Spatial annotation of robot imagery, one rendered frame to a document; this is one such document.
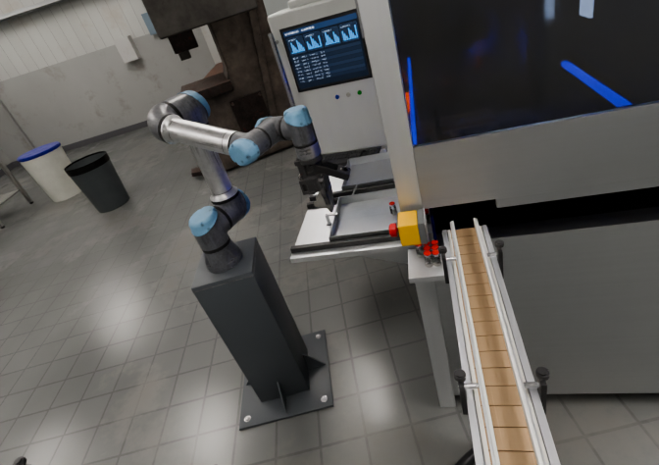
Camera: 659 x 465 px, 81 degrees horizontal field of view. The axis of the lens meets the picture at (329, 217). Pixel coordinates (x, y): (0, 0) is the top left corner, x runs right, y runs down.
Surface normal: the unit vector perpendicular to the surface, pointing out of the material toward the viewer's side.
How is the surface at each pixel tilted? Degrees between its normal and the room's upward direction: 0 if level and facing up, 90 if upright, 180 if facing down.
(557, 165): 90
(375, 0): 90
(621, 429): 0
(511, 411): 0
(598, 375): 90
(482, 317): 0
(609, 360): 90
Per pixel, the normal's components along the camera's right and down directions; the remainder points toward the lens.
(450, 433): -0.26, -0.82
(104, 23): 0.10, 0.51
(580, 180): -0.15, 0.56
